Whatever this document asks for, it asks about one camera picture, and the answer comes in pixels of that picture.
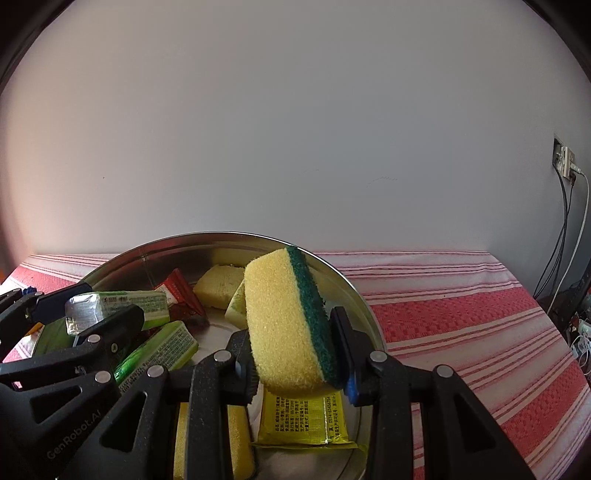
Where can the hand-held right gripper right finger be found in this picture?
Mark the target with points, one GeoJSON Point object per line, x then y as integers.
{"type": "Point", "coordinates": [353, 392]}

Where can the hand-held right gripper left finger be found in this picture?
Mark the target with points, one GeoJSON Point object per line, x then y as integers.
{"type": "Point", "coordinates": [240, 385]}

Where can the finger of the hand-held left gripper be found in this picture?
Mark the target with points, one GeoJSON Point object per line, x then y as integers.
{"type": "Point", "coordinates": [115, 325]}
{"type": "Point", "coordinates": [46, 304]}

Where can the green packet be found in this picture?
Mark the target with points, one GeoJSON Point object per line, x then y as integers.
{"type": "Point", "coordinates": [53, 337]}

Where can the yellow snack packet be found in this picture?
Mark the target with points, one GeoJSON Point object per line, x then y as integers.
{"type": "Point", "coordinates": [300, 420]}

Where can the red snack packet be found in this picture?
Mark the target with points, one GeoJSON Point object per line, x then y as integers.
{"type": "Point", "coordinates": [178, 290]}

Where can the yellow green sponge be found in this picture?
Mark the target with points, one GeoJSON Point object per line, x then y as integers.
{"type": "Point", "coordinates": [281, 323]}

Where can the round metal tin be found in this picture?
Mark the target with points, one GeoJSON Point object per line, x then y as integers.
{"type": "Point", "coordinates": [152, 258]}

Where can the red striped tablecloth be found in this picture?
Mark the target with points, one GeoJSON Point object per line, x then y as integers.
{"type": "Point", "coordinates": [461, 323]}

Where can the white charger plug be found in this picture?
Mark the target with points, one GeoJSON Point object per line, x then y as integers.
{"type": "Point", "coordinates": [583, 332]}

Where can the white wall socket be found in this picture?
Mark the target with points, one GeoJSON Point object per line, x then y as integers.
{"type": "Point", "coordinates": [565, 159]}

